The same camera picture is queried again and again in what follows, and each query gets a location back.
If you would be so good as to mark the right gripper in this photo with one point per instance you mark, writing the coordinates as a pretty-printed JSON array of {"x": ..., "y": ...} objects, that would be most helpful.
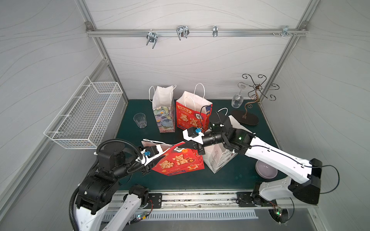
[{"x": 198, "y": 145}]

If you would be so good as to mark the red paper bag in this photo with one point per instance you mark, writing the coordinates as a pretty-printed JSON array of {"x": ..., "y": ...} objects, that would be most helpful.
[
  {"x": 193, "y": 110},
  {"x": 174, "y": 160}
]

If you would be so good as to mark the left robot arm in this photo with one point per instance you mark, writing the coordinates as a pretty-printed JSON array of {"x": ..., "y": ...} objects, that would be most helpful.
[{"x": 115, "y": 159}]

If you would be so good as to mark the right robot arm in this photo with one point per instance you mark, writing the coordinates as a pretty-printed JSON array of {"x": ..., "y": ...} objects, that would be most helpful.
[{"x": 303, "y": 177}]

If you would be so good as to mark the white paper bag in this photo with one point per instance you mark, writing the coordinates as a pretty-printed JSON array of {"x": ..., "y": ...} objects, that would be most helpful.
[{"x": 216, "y": 156}]

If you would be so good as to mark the floral paper bag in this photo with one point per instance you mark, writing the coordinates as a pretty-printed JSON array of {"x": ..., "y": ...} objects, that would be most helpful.
[{"x": 163, "y": 106}]

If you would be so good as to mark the wine glass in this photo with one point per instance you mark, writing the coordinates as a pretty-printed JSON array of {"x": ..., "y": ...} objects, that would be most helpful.
[{"x": 237, "y": 100}]

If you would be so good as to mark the pink bowl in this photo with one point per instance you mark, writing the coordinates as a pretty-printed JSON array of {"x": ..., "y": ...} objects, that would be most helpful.
[{"x": 265, "y": 171}]

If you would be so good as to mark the white vent grille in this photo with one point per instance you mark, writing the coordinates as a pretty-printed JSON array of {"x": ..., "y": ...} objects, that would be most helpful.
[{"x": 202, "y": 215}]

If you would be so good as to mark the leftmost metal hook clamp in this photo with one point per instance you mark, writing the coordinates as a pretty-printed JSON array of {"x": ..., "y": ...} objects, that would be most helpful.
[{"x": 151, "y": 37}]

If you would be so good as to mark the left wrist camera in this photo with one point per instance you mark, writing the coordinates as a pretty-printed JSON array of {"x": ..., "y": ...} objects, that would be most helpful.
[{"x": 150, "y": 154}]

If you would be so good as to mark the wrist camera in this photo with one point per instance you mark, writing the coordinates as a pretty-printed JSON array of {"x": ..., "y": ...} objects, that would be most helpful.
[
  {"x": 150, "y": 154},
  {"x": 193, "y": 134}
]

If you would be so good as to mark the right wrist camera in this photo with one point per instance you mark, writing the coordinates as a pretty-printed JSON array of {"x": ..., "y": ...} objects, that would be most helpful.
[{"x": 193, "y": 134}]

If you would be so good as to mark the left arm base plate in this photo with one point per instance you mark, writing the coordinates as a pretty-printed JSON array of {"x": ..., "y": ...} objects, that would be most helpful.
[{"x": 154, "y": 200}]

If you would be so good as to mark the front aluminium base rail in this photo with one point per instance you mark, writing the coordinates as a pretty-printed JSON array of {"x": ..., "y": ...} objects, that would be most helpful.
[{"x": 202, "y": 200}]

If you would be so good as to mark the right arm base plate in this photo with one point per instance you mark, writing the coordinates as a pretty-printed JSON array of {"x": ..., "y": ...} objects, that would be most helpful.
[{"x": 245, "y": 199}]

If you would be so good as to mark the white wire basket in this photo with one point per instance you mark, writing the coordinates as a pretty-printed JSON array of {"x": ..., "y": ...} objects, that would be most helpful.
[{"x": 84, "y": 119}]

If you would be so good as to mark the horizontal aluminium rail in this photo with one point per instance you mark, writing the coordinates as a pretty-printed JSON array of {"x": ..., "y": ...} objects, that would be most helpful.
[{"x": 136, "y": 33}]

